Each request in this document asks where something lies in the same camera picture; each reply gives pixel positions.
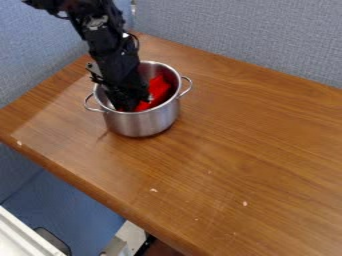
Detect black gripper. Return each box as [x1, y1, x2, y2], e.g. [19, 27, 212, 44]
[87, 38, 150, 111]

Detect metal pot with handles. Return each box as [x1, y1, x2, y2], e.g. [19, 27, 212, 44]
[84, 61, 192, 138]

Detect red cloth object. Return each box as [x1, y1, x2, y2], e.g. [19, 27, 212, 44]
[127, 75, 172, 112]

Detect white table leg bracket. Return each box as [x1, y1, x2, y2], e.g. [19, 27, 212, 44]
[99, 221, 147, 256]

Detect white appliance lower left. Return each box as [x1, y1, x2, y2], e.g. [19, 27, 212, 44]
[0, 206, 67, 256]

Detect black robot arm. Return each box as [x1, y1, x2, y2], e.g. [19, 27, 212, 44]
[21, 0, 150, 111]

